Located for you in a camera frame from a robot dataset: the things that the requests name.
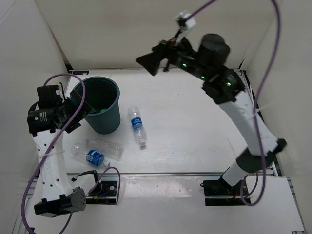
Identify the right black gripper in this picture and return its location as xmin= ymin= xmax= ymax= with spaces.
xmin=134 ymin=33 xmax=206 ymax=82

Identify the clear unlabelled plastic bottle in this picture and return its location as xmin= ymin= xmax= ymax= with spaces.
xmin=85 ymin=139 xmax=123 ymax=161

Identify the blue label plastic bottle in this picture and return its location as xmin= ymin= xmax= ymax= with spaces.
xmin=128 ymin=106 xmax=147 ymax=149

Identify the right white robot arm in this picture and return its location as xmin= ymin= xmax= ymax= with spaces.
xmin=136 ymin=34 xmax=287 ymax=195

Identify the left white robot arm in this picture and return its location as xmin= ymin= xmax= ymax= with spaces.
xmin=27 ymin=85 xmax=102 ymax=217

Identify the dark teal plastic bin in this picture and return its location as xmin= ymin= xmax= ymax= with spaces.
xmin=83 ymin=77 xmax=121 ymax=135

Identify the crushed blue label bottle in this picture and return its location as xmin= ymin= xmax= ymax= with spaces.
xmin=71 ymin=143 xmax=111 ymax=168

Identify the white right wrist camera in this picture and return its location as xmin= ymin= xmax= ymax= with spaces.
xmin=176 ymin=11 xmax=196 ymax=32

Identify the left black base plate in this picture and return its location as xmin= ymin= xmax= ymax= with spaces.
xmin=86 ymin=166 xmax=121 ymax=205

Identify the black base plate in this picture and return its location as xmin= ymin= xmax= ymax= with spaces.
xmin=86 ymin=166 xmax=121 ymax=205
xmin=200 ymin=180 xmax=251 ymax=206

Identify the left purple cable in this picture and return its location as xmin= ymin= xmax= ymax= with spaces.
xmin=21 ymin=74 xmax=121 ymax=234

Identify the purple cable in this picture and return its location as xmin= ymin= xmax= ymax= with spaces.
xmin=189 ymin=0 xmax=281 ymax=207
xmin=21 ymin=74 xmax=121 ymax=234

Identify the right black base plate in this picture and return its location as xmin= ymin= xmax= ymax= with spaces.
xmin=200 ymin=180 xmax=251 ymax=206

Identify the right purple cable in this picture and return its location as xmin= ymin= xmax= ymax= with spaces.
xmin=189 ymin=0 xmax=281 ymax=207

